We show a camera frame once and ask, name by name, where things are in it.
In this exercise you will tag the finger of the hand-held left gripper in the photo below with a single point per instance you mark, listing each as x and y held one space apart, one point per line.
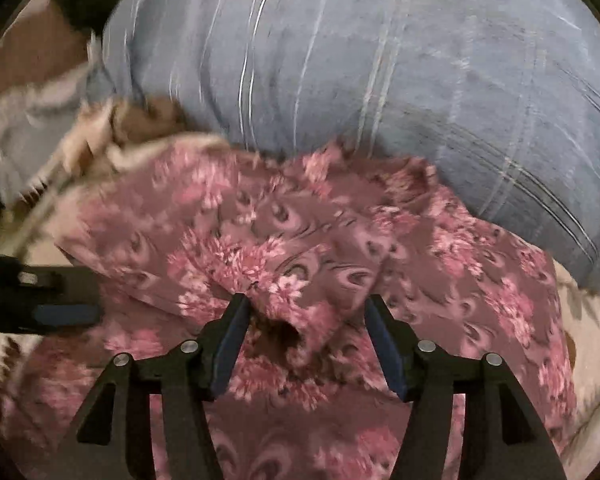
65 314
70 290

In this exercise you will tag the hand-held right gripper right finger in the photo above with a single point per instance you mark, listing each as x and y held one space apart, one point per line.
385 345

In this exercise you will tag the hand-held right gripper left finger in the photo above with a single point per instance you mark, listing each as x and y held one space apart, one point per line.
232 345

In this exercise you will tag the pink floral garment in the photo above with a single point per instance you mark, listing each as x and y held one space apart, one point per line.
305 240

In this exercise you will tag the grey floral sheet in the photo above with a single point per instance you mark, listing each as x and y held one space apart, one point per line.
25 130

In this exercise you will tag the beige leaf-print blanket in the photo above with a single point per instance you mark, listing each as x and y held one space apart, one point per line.
595 340

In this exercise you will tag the brown panel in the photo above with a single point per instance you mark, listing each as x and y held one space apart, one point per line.
35 55

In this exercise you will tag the blue plaid pillow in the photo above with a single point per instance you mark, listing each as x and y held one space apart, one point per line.
380 85

